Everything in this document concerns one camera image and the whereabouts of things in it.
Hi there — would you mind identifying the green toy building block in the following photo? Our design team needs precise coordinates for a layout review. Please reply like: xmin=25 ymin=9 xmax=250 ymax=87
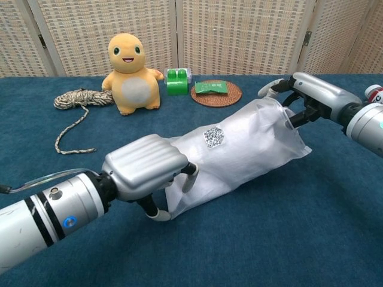
xmin=166 ymin=68 xmax=189 ymax=96

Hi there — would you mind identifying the white garment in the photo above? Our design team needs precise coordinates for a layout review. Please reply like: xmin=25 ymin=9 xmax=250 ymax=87
xmin=179 ymin=103 xmax=288 ymax=192

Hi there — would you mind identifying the frosted plastic zip bag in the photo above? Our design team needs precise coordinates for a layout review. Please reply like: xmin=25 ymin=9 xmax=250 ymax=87
xmin=163 ymin=98 xmax=312 ymax=221

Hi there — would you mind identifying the green foil packet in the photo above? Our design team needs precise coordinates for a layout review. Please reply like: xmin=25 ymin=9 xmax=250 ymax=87
xmin=194 ymin=80 xmax=229 ymax=96

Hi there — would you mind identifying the beige braided rope coil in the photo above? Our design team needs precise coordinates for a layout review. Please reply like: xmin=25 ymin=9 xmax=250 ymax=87
xmin=53 ymin=88 xmax=116 ymax=155

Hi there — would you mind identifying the woven folding screen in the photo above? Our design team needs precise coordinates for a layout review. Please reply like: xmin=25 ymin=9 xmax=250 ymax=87
xmin=0 ymin=0 xmax=383 ymax=79

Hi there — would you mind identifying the yellow plush dinosaur toy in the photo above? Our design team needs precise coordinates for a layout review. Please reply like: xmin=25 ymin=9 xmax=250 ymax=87
xmin=101 ymin=33 xmax=165 ymax=116

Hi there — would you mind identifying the thin clear cable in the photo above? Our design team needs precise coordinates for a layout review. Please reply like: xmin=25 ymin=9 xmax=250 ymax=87
xmin=0 ymin=169 xmax=99 ymax=195

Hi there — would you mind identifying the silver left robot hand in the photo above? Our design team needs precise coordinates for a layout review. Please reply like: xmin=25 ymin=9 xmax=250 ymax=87
xmin=101 ymin=134 xmax=200 ymax=222

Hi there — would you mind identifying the round woven rattan coaster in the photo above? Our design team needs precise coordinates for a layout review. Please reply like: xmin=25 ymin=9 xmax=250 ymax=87
xmin=190 ymin=80 xmax=243 ymax=108

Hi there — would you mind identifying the red juice bottle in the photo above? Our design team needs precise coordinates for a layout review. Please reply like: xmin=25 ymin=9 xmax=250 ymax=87
xmin=364 ymin=84 xmax=383 ymax=105

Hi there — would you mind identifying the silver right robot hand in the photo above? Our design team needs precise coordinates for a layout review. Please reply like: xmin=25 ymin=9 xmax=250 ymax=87
xmin=257 ymin=71 xmax=363 ymax=130

